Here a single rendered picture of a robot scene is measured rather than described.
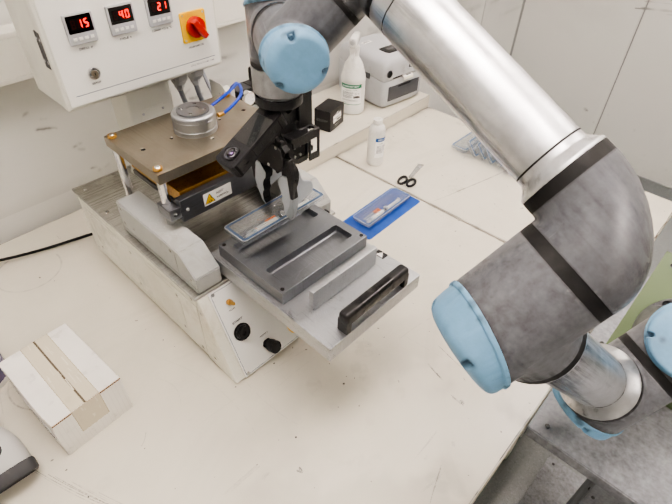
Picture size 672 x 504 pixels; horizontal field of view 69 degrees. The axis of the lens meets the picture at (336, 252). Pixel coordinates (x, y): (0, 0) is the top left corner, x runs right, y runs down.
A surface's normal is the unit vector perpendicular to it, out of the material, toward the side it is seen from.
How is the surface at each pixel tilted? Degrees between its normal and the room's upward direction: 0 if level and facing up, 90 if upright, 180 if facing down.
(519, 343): 68
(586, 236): 47
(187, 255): 40
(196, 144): 0
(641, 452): 0
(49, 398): 0
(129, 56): 90
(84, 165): 90
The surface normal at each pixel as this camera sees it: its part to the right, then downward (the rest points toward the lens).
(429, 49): -0.63, 0.30
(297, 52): 0.26, 0.65
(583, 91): -0.68, 0.48
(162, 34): 0.72, 0.47
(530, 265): -0.60, -0.32
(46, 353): 0.04, -0.73
